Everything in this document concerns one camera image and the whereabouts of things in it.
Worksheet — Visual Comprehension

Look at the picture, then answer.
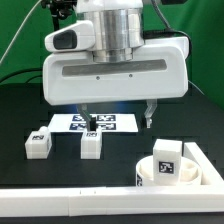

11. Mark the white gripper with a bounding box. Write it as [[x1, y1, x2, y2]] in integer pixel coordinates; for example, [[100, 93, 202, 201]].
[[43, 37, 189, 131]]

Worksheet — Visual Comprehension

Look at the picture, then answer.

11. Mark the white round stool seat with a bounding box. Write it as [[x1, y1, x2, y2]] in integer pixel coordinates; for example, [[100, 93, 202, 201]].
[[136, 156, 202, 187]]

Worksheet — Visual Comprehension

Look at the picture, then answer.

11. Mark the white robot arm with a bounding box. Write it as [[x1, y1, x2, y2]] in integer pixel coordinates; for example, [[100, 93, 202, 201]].
[[43, 0, 190, 131]]

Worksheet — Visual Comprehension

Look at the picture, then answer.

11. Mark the white marker sheet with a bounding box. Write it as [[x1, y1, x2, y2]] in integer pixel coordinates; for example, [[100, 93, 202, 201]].
[[48, 114, 138, 133]]

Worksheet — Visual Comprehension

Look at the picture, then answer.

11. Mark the white L-shaped fence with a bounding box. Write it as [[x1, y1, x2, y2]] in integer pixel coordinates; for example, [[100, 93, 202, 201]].
[[0, 142, 224, 217]]

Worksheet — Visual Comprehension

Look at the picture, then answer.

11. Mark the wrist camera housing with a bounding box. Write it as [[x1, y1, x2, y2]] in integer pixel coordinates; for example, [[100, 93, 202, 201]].
[[45, 20, 96, 53]]

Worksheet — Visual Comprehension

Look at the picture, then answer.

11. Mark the black cable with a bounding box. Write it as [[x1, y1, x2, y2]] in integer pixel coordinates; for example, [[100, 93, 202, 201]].
[[0, 68, 44, 85]]

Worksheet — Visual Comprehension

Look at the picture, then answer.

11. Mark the black camera stand pole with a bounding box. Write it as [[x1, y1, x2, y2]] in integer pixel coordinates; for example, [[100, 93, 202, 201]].
[[41, 0, 78, 31]]

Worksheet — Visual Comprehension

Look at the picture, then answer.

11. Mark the white cable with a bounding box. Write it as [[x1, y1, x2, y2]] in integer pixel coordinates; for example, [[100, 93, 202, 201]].
[[0, 0, 43, 66]]

